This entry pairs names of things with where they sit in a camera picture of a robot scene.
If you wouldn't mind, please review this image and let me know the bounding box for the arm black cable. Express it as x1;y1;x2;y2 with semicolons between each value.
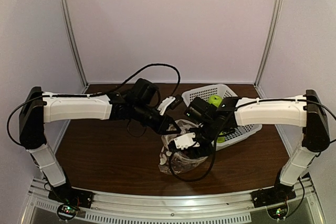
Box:
169;95;336;183
6;62;182;146

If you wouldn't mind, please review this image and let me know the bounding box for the front aluminium rail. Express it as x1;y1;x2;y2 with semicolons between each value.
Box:
18;178;325;223

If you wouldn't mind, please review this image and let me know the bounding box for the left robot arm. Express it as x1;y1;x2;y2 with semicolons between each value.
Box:
19;78;182;200

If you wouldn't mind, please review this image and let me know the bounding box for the right aluminium frame post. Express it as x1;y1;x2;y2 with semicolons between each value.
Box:
254;0;284;88

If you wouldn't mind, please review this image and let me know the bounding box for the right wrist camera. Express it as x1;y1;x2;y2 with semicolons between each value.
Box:
168;132;199;152

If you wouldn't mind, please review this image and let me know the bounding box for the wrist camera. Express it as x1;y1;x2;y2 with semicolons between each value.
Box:
168;132;199;152
157;95;183;115

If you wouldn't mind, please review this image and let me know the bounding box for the green fake apple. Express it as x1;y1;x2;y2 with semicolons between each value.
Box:
207;95;223;108

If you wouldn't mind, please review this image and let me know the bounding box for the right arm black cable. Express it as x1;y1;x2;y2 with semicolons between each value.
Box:
169;95;336;183

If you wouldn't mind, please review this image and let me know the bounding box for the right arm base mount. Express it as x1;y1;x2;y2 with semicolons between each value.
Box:
250;186;296;221

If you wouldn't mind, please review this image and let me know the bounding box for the left aluminium frame post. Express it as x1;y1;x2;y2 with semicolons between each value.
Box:
60;0;88;87

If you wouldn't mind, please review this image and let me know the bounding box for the white perforated plastic basket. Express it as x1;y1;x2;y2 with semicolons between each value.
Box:
182;84;262;151

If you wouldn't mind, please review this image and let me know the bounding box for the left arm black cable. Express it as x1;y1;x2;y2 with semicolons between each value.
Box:
6;62;182;146

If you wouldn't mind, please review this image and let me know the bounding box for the clear zip top bag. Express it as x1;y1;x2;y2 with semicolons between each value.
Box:
158;119;207;175

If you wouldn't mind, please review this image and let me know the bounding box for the aluminium frame post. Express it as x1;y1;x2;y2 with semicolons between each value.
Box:
60;0;88;87
254;0;284;88

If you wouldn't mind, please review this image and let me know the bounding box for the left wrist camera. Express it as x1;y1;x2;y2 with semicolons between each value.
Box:
157;95;183;115

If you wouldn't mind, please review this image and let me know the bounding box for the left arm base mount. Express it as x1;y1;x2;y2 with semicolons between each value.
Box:
48;187;94;222

